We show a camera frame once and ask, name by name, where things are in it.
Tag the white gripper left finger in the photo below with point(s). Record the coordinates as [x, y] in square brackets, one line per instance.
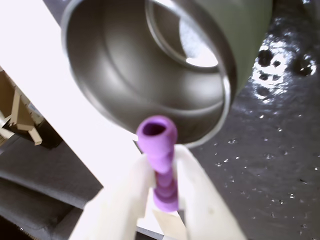
[115, 205]

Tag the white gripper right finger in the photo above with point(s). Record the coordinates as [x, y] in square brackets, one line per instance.
[207, 210]

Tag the purple pen grip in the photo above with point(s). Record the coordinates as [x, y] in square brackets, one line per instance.
[160, 140]

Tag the black table mat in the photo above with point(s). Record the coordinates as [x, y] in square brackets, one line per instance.
[262, 180]

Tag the pale green steel mug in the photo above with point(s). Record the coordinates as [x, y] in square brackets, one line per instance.
[140, 75]

